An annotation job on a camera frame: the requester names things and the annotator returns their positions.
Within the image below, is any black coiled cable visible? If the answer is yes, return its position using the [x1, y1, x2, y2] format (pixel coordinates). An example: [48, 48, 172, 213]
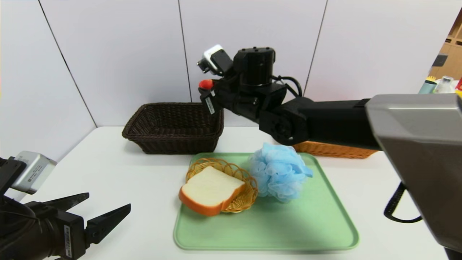
[383, 182, 423, 224]

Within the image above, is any orange wicker basket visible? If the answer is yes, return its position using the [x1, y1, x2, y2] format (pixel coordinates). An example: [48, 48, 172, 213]
[293, 141, 379, 159]

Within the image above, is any dark brown wicker basket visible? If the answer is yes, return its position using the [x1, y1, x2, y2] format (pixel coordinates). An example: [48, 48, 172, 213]
[122, 103, 224, 155]

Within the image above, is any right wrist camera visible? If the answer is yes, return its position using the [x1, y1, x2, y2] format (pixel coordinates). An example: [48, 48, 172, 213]
[197, 44, 234, 76]

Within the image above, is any teal cup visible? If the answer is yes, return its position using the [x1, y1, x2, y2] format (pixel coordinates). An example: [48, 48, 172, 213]
[419, 77, 437, 94]

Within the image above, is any light blue bath loofah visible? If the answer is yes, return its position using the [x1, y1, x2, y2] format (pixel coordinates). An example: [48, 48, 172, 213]
[249, 142, 314, 203]

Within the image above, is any wooden shelf unit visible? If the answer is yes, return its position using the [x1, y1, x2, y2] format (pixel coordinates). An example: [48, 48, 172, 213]
[428, 4, 462, 82]

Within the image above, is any small round yellow wicker basket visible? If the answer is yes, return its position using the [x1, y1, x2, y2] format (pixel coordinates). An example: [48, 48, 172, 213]
[186, 158, 258, 213]

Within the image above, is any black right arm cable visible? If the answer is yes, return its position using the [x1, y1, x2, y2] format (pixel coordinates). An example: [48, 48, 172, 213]
[273, 75, 303, 97]

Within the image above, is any light green plastic tray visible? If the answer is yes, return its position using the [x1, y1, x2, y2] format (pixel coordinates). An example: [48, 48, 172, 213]
[173, 152, 359, 250]

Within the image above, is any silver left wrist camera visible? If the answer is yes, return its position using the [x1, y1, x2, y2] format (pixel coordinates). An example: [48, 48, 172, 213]
[0, 151, 57, 197]

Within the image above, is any clear plastic bottle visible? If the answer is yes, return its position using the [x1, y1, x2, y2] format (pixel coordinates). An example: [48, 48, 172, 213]
[435, 76, 454, 94]

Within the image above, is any toy bread slice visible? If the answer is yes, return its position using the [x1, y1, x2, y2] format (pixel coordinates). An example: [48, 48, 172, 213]
[179, 166, 246, 216]

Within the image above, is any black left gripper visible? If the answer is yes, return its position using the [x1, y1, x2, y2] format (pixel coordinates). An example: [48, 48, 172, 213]
[24, 192, 131, 260]

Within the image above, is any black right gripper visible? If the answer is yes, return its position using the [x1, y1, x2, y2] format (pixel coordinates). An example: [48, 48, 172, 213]
[198, 79, 240, 116]

